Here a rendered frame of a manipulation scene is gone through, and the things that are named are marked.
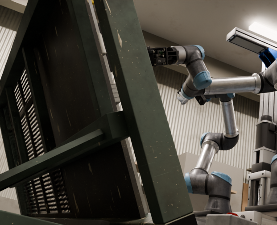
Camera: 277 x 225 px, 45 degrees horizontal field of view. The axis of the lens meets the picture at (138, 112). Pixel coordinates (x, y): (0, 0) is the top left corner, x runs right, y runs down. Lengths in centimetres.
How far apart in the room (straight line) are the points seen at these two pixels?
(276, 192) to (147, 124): 72
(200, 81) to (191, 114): 427
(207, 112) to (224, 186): 398
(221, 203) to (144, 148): 100
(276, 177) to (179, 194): 63
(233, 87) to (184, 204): 73
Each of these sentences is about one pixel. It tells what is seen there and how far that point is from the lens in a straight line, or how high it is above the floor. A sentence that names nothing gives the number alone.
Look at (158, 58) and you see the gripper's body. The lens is 131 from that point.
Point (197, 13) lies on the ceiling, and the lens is 480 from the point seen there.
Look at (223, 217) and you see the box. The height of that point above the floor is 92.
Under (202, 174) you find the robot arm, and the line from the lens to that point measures 196.
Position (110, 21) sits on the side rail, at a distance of 103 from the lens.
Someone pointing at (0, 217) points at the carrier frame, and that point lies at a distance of 81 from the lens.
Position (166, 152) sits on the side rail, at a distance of 98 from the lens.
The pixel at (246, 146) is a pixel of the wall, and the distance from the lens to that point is 607.
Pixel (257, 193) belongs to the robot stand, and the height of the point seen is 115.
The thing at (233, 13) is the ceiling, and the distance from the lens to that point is 475.
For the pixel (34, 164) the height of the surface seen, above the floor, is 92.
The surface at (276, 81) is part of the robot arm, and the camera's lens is 153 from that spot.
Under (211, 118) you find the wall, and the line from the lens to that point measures 582.
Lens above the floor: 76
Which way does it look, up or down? 23 degrees up
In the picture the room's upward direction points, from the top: 12 degrees clockwise
